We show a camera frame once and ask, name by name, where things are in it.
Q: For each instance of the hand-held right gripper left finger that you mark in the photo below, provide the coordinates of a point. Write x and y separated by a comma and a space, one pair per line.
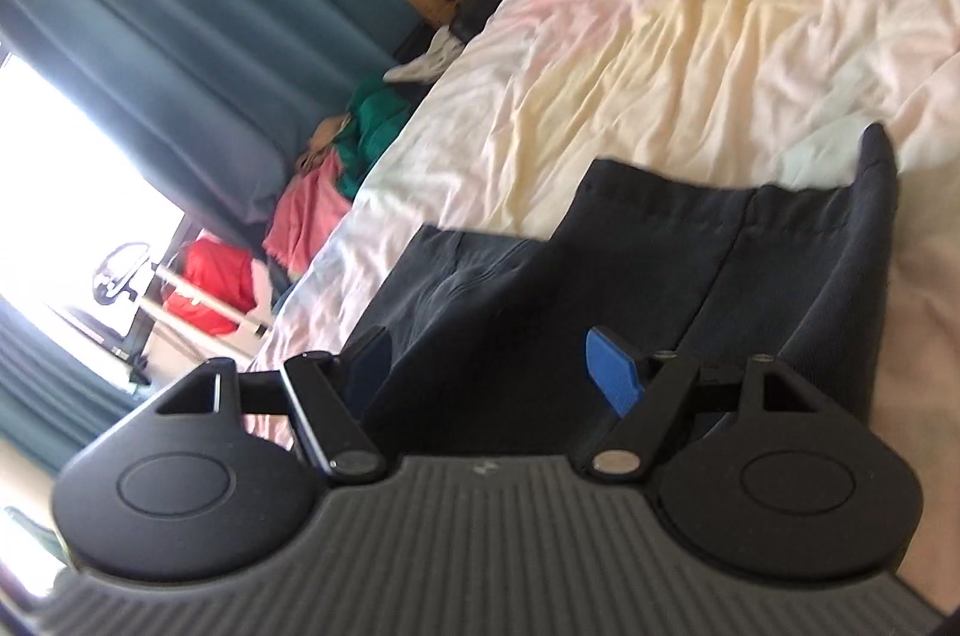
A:
369, 366

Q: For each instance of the red cloth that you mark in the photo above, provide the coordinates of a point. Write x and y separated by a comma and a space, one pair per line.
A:
214, 287

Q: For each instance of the pink cloth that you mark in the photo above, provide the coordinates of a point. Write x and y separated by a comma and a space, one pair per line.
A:
311, 208

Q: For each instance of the green cloth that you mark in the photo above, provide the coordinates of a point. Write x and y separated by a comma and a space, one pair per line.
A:
375, 130

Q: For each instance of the pastel patterned bed sheet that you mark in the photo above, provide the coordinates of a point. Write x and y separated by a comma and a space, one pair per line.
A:
675, 28

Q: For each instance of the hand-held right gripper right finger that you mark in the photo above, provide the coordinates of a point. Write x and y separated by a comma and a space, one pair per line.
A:
611, 373

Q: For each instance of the dark navy shorts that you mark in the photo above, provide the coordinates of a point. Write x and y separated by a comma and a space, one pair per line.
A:
675, 261

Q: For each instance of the white rail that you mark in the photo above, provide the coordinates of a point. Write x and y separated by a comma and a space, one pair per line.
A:
206, 302

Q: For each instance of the teal curtain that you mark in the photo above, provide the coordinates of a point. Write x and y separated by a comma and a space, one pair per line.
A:
195, 28

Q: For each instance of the white cloth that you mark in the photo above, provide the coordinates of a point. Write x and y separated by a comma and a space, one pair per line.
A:
424, 62

